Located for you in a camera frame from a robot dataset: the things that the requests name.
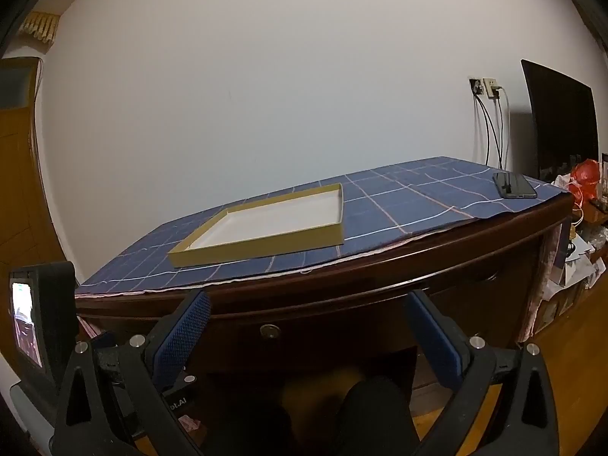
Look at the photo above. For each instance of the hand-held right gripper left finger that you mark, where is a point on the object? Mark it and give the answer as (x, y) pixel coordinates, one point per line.
(183, 342)

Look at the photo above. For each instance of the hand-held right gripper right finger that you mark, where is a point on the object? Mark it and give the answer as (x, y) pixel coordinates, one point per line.
(439, 346)

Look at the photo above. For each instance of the dark wooden drawer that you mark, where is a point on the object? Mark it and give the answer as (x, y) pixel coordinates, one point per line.
(332, 337)

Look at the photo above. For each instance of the shallow yellow cardboard box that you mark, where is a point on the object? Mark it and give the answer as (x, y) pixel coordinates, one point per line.
(270, 228)

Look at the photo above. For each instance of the round metal drawer knob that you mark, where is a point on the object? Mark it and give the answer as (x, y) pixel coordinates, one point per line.
(270, 331)

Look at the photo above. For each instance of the dark wooden dresser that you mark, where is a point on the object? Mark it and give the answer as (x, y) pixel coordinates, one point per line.
(475, 270)

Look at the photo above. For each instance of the person's leg in dark trousers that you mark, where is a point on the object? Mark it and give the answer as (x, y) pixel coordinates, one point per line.
(370, 413)

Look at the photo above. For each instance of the pink patterned cloth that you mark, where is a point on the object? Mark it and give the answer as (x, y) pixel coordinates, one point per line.
(546, 275)

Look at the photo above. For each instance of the brown wooden wardrobe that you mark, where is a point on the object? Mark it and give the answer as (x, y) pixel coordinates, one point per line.
(19, 175)

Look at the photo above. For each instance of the blue plaid tablecloth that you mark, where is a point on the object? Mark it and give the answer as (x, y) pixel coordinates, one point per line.
(403, 199)

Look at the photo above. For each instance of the pile of white papers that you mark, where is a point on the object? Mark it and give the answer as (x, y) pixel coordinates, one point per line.
(577, 266)

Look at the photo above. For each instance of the black phone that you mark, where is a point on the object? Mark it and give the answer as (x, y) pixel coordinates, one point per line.
(515, 185)

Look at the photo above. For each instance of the red plastic bag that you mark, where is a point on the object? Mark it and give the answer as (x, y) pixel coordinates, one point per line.
(586, 175)

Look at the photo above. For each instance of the black television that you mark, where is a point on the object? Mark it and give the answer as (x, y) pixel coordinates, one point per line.
(560, 123)

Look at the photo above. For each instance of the yellow fringed curtain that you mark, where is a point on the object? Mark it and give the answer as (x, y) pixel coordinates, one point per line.
(40, 26)

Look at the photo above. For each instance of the wall socket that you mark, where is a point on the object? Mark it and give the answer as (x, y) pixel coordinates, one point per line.
(490, 86)
(476, 85)

